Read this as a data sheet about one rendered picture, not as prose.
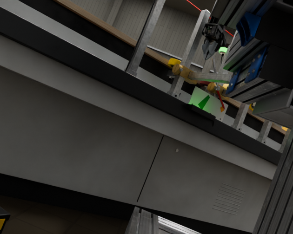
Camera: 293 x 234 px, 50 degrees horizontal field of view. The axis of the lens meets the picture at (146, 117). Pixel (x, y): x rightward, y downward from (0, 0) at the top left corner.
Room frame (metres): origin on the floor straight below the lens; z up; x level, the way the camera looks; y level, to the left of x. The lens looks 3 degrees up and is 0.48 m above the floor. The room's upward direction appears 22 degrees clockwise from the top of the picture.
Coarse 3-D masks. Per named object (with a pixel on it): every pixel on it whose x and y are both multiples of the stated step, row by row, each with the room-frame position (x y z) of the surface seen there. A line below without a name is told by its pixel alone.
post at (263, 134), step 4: (264, 124) 1.92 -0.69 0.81; (268, 124) 1.90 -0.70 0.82; (264, 128) 1.91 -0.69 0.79; (268, 128) 1.91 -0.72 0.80; (260, 132) 1.93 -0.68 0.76; (264, 132) 1.90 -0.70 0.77; (268, 132) 1.92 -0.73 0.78; (260, 136) 1.92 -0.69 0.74; (264, 136) 1.91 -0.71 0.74; (264, 140) 1.91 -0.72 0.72
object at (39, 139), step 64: (0, 0) 1.24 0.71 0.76; (0, 128) 1.34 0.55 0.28; (64, 128) 1.48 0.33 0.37; (128, 128) 1.66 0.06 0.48; (256, 128) 2.19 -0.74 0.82; (0, 192) 1.42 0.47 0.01; (64, 192) 1.58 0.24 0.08; (128, 192) 1.74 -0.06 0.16; (192, 192) 1.99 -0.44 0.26; (256, 192) 2.33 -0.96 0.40
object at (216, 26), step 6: (216, 18) 1.42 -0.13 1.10; (210, 24) 1.42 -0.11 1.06; (216, 24) 1.40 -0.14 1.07; (210, 30) 1.42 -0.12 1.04; (216, 30) 1.39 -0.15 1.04; (222, 30) 1.43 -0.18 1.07; (210, 36) 1.42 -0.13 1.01; (216, 36) 1.41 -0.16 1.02; (222, 36) 1.46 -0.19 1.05; (210, 42) 1.48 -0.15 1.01
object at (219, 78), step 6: (168, 72) 1.64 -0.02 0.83; (192, 72) 1.49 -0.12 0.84; (198, 72) 1.46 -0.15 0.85; (192, 78) 1.50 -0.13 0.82; (198, 78) 1.45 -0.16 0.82; (204, 78) 1.41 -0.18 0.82; (210, 78) 1.38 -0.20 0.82; (216, 78) 1.35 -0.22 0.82; (222, 78) 1.32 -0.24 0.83; (228, 78) 1.29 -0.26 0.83
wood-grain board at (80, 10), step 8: (56, 0) 1.32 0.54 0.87; (64, 0) 1.33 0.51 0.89; (72, 8) 1.35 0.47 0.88; (80, 8) 1.37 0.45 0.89; (80, 16) 1.41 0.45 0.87; (88, 16) 1.40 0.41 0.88; (96, 24) 1.43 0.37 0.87; (104, 24) 1.44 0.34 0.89; (112, 32) 1.47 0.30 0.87; (120, 32) 1.49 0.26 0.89; (128, 40) 1.52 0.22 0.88; (152, 56) 1.61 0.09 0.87; (160, 56) 1.63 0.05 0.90; (232, 104) 2.01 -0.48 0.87; (248, 112) 2.07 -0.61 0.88; (264, 120) 2.17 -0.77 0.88; (272, 128) 2.28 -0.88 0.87; (280, 128) 2.28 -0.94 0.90
